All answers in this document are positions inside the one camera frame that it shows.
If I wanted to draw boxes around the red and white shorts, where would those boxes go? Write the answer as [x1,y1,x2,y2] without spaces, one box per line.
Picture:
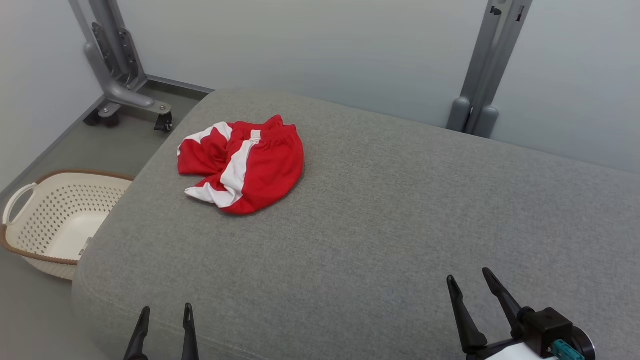
[177,115,305,216]

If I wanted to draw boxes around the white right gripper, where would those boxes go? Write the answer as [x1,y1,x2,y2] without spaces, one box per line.
[446,267,561,360]

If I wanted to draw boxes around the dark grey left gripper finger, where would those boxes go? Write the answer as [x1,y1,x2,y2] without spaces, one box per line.
[124,306,151,360]
[181,303,200,360]

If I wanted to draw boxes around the cream perforated laundry basket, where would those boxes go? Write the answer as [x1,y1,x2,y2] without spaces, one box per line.
[0,169,135,281]

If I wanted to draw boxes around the grey slotted partition post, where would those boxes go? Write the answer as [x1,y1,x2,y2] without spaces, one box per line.
[446,0,533,139]

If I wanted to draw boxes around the grey wheeled partition post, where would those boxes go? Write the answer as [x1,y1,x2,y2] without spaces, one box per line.
[69,0,173,133]

